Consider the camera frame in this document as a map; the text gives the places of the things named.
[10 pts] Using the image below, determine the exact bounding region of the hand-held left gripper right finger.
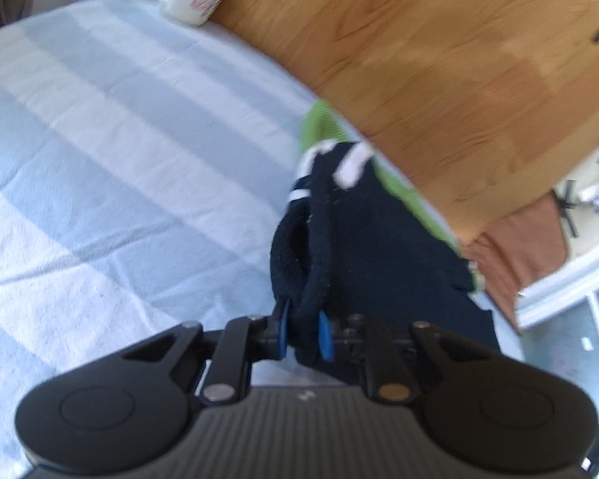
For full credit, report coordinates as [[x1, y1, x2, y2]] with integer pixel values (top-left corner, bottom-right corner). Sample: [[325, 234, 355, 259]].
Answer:
[[318, 311, 491, 406]]

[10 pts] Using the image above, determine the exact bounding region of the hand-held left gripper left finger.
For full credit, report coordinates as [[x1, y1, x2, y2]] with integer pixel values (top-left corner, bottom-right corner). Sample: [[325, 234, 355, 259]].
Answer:
[[122, 299, 293, 406]]

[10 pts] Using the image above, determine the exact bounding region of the navy green white knitted sweater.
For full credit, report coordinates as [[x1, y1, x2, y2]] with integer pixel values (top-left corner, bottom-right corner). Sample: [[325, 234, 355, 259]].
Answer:
[[270, 100, 501, 386]]

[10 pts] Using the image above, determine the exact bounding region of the brown cushion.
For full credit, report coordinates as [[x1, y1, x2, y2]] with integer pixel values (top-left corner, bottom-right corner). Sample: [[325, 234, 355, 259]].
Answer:
[[461, 194, 571, 336]]

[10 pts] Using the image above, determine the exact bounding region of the blue white striped bedsheet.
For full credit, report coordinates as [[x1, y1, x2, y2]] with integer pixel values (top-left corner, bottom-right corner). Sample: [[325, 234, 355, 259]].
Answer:
[[0, 0, 363, 479]]

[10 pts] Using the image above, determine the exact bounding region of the wooden headboard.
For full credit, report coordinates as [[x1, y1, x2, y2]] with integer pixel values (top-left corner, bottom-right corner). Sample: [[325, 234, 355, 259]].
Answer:
[[206, 0, 599, 246]]

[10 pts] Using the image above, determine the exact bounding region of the white window frame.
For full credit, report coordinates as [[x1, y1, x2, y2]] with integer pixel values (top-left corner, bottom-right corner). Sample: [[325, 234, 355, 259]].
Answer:
[[515, 238, 599, 331]]

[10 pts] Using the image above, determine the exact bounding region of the white wall bracket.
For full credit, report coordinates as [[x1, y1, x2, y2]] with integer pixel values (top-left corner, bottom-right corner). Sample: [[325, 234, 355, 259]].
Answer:
[[577, 130, 599, 215]]

